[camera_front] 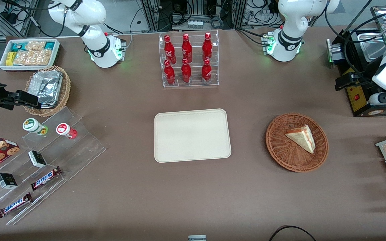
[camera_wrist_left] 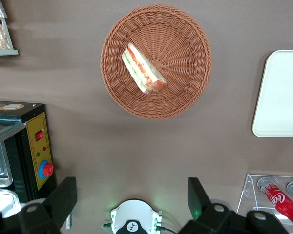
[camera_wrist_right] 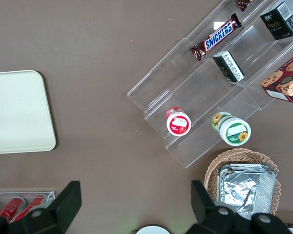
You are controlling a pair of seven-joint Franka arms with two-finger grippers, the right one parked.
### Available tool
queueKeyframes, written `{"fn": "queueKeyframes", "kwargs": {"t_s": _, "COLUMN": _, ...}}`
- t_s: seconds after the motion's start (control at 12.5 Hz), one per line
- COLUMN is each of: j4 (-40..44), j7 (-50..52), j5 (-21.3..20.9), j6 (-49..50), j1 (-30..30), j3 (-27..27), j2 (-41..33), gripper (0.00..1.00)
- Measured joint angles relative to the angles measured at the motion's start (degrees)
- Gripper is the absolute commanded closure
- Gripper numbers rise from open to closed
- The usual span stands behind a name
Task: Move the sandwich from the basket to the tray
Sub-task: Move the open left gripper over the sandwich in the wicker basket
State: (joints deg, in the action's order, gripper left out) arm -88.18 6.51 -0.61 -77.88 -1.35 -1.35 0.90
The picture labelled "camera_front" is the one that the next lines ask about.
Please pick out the black food warmer machine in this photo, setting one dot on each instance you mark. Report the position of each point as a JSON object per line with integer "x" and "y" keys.
{"x": 357, "y": 100}

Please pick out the clear acrylic bottle rack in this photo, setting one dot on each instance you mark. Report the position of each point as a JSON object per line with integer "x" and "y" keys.
{"x": 196, "y": 83}

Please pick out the light tan wicker basket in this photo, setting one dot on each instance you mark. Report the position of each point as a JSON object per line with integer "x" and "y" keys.
{"x": 66, "y": 87}

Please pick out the white snack tray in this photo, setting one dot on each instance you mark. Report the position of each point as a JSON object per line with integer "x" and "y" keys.
{"x": 28, "y": 68}

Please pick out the aluminium equipment frame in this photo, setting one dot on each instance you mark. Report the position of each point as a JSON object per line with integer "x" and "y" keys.
{"x": 151, "y": 15}

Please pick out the steel warmer pan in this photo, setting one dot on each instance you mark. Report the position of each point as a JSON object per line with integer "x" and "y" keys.
{"x": 370, "y": 50}

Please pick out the small black box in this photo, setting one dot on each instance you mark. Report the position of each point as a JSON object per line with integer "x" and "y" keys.
{"x": 37, "y": 159}
{"x": 7, "y": 180}

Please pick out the white power strip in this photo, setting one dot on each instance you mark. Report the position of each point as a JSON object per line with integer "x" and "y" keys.
{"x": 195, "y": 24}

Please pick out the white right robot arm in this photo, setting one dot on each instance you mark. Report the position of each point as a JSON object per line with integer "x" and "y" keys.
{"x": 95, "y": 47}

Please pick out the beige plastic tray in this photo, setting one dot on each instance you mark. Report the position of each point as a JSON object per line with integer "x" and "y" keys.
{"x": 193, "y": 137}

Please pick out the large teal snack package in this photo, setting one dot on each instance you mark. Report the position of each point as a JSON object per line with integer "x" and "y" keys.
{"x": 17, "y": 47}

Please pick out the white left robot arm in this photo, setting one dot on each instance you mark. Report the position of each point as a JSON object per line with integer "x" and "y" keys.
{"x": 290, "y": 20}

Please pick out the small grey device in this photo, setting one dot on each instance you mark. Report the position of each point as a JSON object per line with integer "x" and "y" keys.
{"x": 197, "y": 238}

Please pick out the green lidded cup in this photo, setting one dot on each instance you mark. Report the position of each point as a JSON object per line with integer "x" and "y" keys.
{"x": 30, "y": 124}

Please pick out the small clear cracker bag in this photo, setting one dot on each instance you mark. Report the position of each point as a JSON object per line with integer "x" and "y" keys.
{"x": 35, "y": 45}

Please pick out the aluminium foil container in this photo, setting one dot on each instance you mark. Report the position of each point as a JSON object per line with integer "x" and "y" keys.
{"x": 47, "y": 87}

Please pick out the red lidded cup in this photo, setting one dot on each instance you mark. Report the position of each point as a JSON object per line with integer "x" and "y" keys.
{"x": 63, "y": 129}

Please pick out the yellow snack package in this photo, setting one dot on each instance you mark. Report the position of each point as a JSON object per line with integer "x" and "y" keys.
{"x": 10, "y": 58}

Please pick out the brown snickers bar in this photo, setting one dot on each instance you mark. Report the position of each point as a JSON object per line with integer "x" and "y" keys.
{"x": 14, "y": 205}
{"x": 45, "y": 178}

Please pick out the small teal snack package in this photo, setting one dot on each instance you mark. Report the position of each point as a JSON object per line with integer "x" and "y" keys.
{"x": 50, "y": 45}

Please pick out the clear acrylic step display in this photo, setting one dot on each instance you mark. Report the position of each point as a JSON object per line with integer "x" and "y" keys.
{"x": 85, "y": 150}

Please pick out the red cola bottle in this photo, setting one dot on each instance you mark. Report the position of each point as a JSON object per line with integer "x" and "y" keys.
{"x": 169, "y": 73}
{"x": 169, "y": 49}
{"x": 206, "y": 71}
{"x": 186, "y": 71}
{"x": 186, "y": 47}
{"x": 207, "y": 46}

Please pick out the large clear cracker bag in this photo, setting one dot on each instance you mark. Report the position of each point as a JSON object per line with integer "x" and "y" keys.
{"x": 32, "y": 57}

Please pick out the brown wicker basket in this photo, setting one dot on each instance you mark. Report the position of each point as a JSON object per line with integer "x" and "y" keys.
{"x": 286, "y": 154}

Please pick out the triangular sandwich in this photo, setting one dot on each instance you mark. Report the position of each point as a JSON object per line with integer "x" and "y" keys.
{"x": 302, "y": 137}

